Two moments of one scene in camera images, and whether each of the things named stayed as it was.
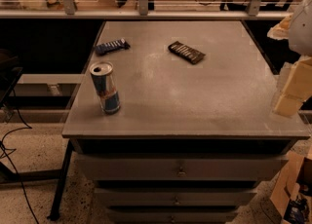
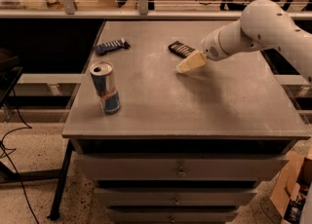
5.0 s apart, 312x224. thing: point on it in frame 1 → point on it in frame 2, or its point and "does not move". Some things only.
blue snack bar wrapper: [114, 46] does not move
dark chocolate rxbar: [186, 52] does not move
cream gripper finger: [297, 89] → [215, 46]
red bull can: [105, 87] does not move
